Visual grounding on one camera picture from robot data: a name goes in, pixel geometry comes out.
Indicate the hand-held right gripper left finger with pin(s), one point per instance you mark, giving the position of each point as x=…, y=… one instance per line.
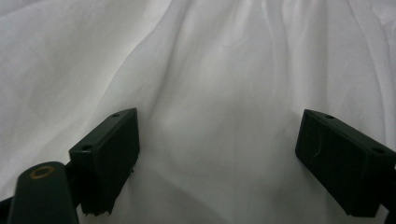
x=104, y=161

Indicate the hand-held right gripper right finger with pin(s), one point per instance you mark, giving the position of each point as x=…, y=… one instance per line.
x=342, y=168

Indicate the white dress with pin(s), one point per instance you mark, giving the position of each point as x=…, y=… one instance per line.
x=218, y=77

